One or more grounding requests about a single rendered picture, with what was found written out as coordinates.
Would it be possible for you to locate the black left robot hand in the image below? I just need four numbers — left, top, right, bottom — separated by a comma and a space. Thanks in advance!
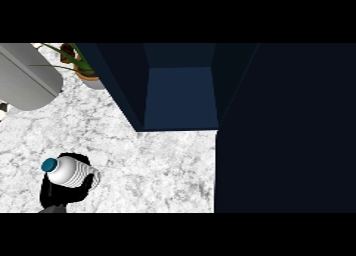
38, 152, 96, 212

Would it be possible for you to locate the white water bottle blue cap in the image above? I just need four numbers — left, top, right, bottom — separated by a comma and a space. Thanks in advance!
40, 155, 103, 192

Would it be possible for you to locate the dark blue open cabinet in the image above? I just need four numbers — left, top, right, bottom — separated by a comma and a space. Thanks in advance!
75, 42, 261, 133

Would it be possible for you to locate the grey rounded appliance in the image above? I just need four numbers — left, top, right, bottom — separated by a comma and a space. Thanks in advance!
0, 42, 65, 112

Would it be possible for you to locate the green potted plant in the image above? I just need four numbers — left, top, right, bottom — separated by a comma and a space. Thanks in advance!
28, 42, 108, 91

